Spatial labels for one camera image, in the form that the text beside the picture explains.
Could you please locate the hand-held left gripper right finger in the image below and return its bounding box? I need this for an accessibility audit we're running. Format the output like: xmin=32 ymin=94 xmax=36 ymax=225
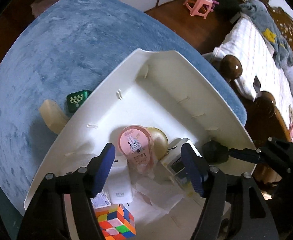
xmin=180 ymin=142 xmax=279 ymax=240

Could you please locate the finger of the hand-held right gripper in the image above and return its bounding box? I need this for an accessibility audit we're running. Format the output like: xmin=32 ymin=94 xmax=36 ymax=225
xmin=227 ymin=136 xmax=293 ymax=174

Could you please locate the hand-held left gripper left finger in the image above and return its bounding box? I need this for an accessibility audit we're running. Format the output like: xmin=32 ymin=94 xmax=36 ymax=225
xmin=17 ymin=142 xmax=116 ymax=240

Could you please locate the white charger plug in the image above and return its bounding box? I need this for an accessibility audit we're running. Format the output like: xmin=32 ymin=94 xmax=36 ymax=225
xmin=109 ymin=158 xmax=134 ymax=205

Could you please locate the black lumpy object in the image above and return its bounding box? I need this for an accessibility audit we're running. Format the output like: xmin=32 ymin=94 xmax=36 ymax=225
xmin=202 ymin=140 xmax=229 ymax=165

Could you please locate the pink correction tape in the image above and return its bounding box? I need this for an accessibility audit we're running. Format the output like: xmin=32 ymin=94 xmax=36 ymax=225
xmin=118 ymin=124 xmax=158 ymax=178

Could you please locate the round gold tin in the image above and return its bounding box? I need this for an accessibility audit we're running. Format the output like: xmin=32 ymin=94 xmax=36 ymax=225
xmin=146 ymin=127 xmax=169 ymax=161

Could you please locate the white plastic bin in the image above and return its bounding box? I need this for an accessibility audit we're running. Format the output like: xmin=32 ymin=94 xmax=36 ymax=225
xmin=23 ymin=48 xmax=257 ymax=240

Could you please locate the white tissue paper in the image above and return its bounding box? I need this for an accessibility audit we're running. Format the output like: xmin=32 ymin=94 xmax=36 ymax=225
xmin=136 ymin=179 xmax=185 ymax=224

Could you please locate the multicoloured puzzle cube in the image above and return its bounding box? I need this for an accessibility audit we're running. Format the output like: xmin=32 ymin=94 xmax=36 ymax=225
xmin=94 ymin=203 xmax=137 ymax=238

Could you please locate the round wooden bedpost knob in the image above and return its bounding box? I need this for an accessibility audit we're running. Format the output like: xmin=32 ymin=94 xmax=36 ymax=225
xmin=220 ymin=54 xmax=243 ymax=81
xmin=255 ymin=91 xmax=276 ymax=116

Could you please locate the dark phone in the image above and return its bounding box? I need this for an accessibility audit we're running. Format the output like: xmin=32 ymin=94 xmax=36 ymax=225
xmin=252 ymin=76 xmax=261 ymax=92

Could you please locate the beige eraser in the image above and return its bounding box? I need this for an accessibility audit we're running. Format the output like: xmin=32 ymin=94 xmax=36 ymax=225
xmin=39 ymin=99 xmax=70 ymax=133

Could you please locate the green square box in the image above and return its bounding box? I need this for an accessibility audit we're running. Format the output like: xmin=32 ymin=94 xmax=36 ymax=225
xmin=66 ymin=90 xmax=92 ymax=113

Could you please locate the bed with white quilt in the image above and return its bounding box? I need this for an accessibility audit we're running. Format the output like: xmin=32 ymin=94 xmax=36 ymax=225
xmin=212 ymin=0 xmax=293 ymax=186

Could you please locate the grey-blue garment with yellow star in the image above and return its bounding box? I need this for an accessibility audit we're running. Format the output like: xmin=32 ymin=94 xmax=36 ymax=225
xmin=241 ymin=0 xmax=293 ymax=68

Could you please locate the pink plastic stool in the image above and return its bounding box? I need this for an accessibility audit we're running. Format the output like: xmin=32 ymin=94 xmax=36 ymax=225
xmin=183 ymin=0 xmax=215 ymax=20

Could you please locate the pink folded cloth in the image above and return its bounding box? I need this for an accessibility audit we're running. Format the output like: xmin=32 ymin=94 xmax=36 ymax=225
xmin=31 ymin=0 xmax=61 ymax=16

